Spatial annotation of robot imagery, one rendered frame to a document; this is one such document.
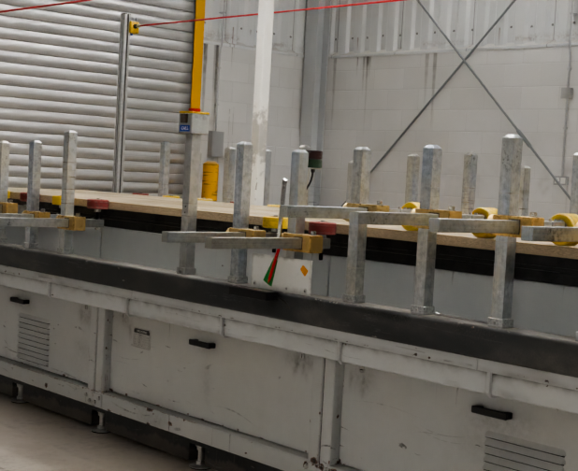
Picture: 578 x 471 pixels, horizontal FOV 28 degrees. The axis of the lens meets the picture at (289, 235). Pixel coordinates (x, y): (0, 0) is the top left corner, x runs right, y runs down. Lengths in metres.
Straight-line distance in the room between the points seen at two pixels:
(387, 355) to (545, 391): 0.51
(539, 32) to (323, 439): 8.57
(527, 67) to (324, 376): 8.48
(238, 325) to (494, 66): 8.74
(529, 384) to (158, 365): 1.83
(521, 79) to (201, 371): 8.16
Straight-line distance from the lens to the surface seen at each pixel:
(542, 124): 11.67
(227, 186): 5.32
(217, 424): 4.09
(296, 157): 3.36
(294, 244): 3.30
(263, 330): 3.50
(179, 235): 3.35
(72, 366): 4.82
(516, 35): 11.98
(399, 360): 3.11
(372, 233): 3.36
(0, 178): 4.79
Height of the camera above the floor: 1.04
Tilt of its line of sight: 3 degrees down
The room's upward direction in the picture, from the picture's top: 3 degrees clockwise
